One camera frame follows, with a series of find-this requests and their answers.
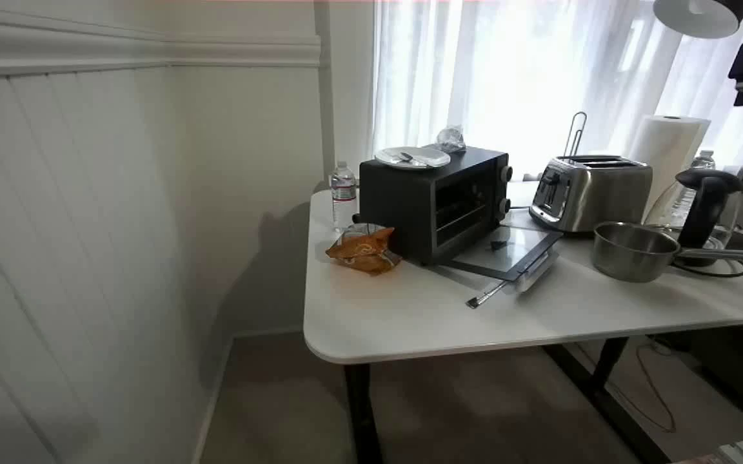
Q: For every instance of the round oven knob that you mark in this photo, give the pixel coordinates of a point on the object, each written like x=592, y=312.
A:
x=506, y=173

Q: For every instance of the glass toaster oven door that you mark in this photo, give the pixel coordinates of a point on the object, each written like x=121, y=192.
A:
x=508, y=249

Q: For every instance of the black toaster oven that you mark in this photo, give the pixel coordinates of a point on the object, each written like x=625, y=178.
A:
x=397, y=208

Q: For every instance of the desk lamp shade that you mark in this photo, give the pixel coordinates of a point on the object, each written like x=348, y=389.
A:
x=697, y=17

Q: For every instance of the white paper towel roll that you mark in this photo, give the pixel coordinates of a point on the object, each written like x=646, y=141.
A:
x=669, y=157

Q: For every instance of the black round kettle base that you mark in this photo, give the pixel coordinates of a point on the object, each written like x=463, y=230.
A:
x=736, y=241

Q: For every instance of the silver toaster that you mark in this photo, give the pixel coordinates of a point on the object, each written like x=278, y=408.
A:
x=592, y=194

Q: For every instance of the steel saucepan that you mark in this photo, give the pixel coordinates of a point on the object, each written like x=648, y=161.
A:
x=632, y=250

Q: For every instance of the white sheer curtain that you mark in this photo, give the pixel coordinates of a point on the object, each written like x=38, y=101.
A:
x=474, y=79

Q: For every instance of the crumpled clear plastic wrap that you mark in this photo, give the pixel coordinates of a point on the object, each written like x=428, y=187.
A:
x=452, y=141

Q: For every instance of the white plate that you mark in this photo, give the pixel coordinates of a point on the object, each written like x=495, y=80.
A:
x=411, y=156

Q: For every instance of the orange chip bag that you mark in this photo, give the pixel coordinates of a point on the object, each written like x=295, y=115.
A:
x=361, y=249

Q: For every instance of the black table frame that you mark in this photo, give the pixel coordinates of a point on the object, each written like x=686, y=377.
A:
x=361, y=414

